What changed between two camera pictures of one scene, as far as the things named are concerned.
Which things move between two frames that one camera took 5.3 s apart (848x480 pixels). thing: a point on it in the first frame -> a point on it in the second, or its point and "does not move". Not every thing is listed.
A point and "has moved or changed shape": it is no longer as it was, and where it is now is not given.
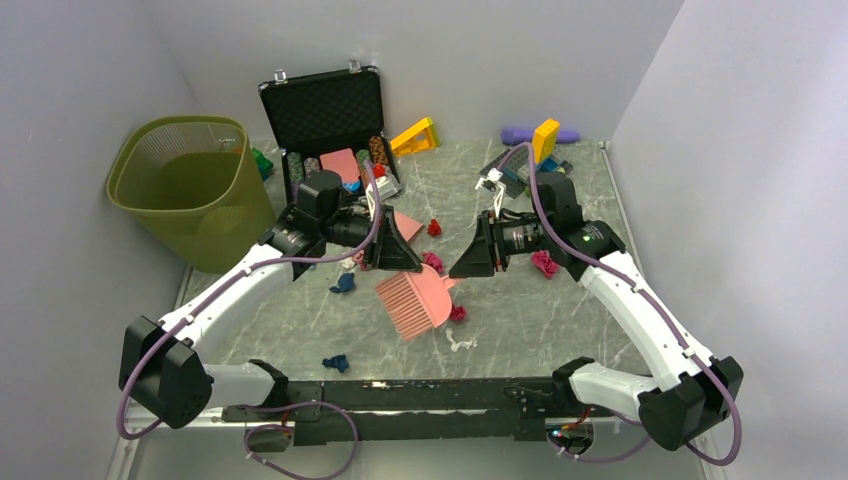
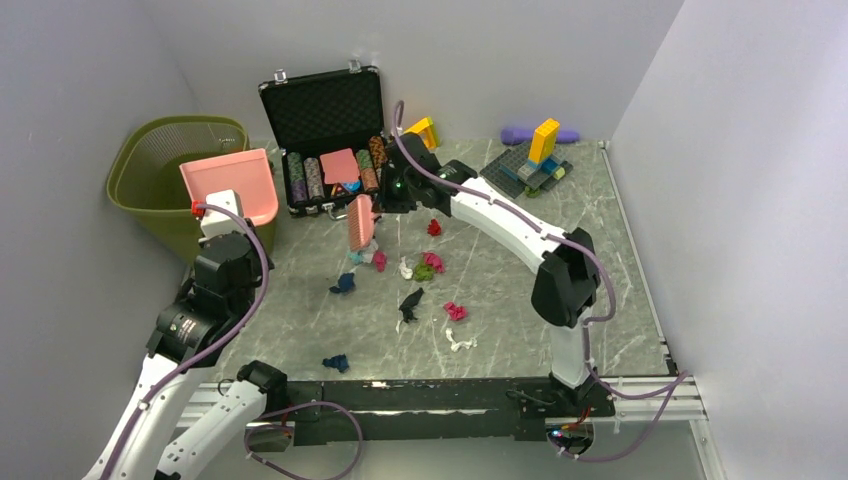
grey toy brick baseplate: [514, 170] does not move
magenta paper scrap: [433, 259] does not move
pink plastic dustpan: [407, 227] -> [249, 173]
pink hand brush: [418, 301] has moved or changed shape
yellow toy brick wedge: [421, 138] does not move
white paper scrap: [455, 345] does not move
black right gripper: [487, 250] -> [387, 203]
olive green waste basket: [193, 180] does not move
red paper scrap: [434, 228] does not move
